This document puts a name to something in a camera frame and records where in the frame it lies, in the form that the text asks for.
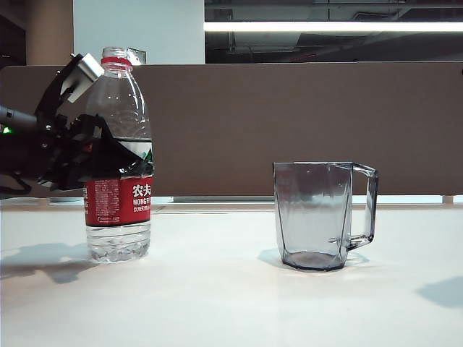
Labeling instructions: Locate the tan round column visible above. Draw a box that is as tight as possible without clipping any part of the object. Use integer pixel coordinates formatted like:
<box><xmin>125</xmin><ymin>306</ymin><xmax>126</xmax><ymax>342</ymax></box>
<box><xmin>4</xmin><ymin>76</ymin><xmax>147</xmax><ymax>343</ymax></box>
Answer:
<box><xmin>25</xmin><ymin>0</ymin><xmax>75</xmax><ymax>67</ymax></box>

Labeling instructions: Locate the brown desk partition panel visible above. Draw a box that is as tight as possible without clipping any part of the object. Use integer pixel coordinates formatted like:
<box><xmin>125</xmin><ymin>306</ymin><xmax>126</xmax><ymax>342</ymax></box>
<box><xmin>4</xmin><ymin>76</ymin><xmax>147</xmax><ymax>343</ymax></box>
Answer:
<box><xmin>0</xmin><ymin>63</ymin><xmax>463</xmax><ymax>199</ymax></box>

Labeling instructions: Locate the grey transparent plastic mug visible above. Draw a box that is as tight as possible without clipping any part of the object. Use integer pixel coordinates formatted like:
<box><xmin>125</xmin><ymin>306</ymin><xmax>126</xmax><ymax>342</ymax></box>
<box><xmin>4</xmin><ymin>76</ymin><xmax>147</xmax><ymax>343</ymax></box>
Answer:
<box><xmin>272</xmin><ymin>160</ymin><xmax>380</xmax><ymax>272</ymax></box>

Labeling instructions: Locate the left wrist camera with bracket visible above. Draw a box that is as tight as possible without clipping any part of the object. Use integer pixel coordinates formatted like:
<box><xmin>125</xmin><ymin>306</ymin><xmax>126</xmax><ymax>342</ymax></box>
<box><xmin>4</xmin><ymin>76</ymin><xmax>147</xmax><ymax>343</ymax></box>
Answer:
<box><xmin>57</xmin><ymin>51</ymin><xmax>106</xmax><ymax>105</ymax></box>

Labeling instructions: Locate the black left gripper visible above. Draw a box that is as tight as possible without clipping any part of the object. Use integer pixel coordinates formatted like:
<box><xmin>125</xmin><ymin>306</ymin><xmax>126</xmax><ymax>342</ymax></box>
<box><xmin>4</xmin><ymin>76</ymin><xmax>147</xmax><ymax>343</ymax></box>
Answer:
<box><xmin>35</xmin><ymin>108</ymin><xmax>157</xmax><ymax>192</ymax></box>

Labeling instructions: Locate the white ceiling light strip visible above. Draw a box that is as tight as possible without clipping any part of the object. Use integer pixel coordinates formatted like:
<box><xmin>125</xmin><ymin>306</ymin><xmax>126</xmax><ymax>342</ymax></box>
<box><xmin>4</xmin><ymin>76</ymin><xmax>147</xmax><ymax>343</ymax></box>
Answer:
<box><xmin>203</xmin><ymin>21</ymin><xmax>463</xmax><ymax>33</ymax></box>

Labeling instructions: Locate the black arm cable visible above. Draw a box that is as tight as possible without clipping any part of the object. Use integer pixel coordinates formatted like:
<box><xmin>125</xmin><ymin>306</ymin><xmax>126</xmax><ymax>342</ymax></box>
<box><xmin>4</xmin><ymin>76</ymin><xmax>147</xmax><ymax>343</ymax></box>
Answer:
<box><xmin>0</xmin><ymin>172</ymin><xmax>33</xmax><ymax>197</ymax></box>

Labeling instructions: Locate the clear red-label water bottle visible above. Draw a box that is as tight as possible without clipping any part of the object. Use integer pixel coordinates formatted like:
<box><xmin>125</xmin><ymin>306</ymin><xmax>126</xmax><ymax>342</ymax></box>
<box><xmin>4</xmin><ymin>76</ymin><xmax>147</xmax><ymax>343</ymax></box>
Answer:
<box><xmin>83</xmin><ymin>46</ymin><xmax>157</xmax><ymax>265</ymax></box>

